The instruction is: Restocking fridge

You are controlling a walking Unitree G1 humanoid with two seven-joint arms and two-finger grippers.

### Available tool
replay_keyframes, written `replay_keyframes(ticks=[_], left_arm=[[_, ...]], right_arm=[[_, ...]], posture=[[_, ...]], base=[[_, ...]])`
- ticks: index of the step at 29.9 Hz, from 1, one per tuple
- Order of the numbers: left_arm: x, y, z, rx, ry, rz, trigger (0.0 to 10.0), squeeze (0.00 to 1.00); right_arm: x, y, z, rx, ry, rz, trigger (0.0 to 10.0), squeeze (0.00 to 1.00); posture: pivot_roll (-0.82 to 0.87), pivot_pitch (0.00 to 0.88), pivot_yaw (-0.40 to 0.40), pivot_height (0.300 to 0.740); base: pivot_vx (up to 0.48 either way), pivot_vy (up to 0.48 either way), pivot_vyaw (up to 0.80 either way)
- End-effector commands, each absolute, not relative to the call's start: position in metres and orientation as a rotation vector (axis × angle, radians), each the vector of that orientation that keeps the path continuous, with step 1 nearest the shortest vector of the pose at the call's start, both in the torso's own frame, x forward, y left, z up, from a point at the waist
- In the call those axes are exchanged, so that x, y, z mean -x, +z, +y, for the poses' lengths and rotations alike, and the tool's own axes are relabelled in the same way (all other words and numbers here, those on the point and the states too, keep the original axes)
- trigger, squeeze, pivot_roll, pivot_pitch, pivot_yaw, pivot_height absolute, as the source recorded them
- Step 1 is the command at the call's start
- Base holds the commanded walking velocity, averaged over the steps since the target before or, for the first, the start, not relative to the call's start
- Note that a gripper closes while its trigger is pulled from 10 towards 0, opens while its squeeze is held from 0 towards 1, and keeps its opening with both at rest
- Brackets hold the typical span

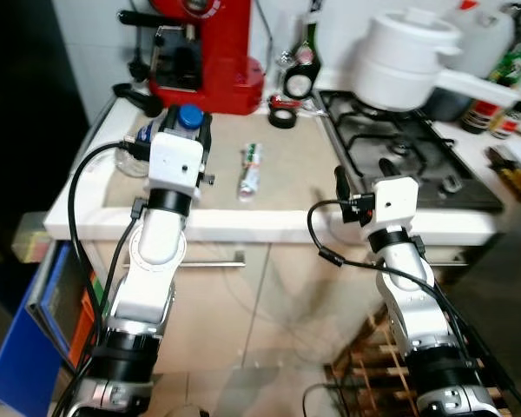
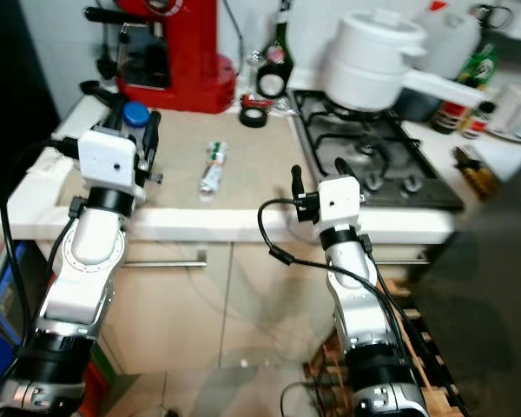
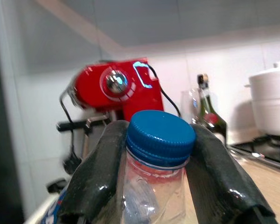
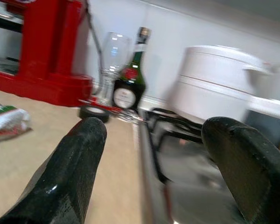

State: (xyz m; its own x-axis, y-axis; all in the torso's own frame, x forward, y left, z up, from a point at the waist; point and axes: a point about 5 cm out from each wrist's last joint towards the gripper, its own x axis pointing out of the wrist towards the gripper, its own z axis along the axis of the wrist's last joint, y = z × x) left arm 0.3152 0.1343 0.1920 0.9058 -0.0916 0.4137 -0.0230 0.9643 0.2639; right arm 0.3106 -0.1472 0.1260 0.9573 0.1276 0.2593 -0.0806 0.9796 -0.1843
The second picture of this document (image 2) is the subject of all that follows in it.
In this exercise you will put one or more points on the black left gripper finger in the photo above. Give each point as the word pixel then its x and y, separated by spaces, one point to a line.
pixel 154 127

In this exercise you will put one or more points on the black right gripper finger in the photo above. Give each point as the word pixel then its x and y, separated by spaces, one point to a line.
pixel 298 182
pixel 342 168

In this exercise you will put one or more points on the clear bottle with blue cap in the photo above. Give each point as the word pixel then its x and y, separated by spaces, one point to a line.
pixel 136 115

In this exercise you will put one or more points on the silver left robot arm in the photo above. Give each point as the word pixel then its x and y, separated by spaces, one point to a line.
pixel 91 261

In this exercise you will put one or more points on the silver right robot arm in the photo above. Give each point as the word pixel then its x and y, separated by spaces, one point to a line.
pixel 352 295

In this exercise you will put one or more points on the dark grey fridge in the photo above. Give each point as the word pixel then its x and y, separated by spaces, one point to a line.
pixel 486 304

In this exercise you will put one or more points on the black gas hob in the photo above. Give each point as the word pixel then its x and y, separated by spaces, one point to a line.
pixel 391 148

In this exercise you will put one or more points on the white squeeze tube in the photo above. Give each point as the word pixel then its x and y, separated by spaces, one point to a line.
pixel 213 174

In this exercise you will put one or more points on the black tape roll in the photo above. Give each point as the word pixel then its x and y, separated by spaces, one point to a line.
pixel 254 122

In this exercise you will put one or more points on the red coffee machine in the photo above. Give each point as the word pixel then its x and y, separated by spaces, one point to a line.
pixel 195 52

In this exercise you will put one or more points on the dark glass bottle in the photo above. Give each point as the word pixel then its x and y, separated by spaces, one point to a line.
pixel 273 81

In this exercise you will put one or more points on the red-labelled sauce bottle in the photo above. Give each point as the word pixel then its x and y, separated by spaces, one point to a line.
pixel 449 117
pixel 478 123

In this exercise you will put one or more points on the beige kitchen cabinet with counter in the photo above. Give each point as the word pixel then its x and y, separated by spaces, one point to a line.
pixel 191 313

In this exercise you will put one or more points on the wooden pallet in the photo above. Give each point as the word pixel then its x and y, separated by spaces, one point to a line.
pixel 326 373

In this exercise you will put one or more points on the white plastic jug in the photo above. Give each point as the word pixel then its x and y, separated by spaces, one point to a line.
pixel 451 30

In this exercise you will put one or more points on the white cup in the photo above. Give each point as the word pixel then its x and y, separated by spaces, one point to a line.
pixel 517 109

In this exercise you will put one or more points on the orange board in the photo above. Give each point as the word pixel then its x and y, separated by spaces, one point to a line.
pixel 95 391

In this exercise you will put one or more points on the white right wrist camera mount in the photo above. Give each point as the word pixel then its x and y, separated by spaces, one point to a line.
pixel 340 201

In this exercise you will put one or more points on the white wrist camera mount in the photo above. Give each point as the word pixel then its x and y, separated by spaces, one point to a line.
pixel 340 201
pixel 108 161

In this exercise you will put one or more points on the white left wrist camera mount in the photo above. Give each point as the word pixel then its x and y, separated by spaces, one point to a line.
pixel 108 161

